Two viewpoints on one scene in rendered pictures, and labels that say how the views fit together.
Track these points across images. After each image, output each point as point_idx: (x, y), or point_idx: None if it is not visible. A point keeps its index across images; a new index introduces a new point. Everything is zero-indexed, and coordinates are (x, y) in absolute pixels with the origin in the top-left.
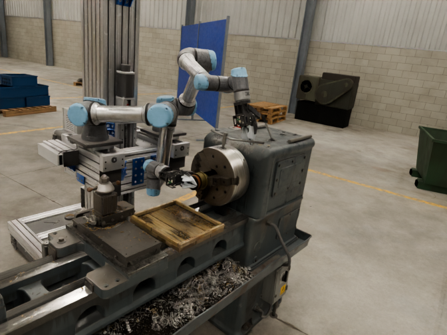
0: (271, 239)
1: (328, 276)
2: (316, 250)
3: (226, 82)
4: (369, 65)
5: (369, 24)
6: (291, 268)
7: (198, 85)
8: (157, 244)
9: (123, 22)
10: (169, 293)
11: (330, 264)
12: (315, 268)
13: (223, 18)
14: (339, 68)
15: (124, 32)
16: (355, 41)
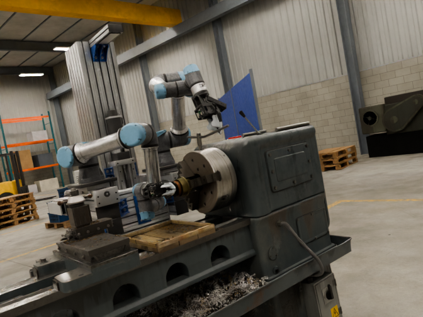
0: (293, 245)
1: (414, 301)
2: (398, 276)
3: (184, 83)
4: None
5: (421, 33)
6: (362, 300)
7: (157, 93)
8: (124, 240)
9: (103, 75)
10: (172, 315)
11: (416, 287)
12: (396, 295)
13: (262, 82)
14: (404, 88)
15: (106, 83)
16: (411, 55)
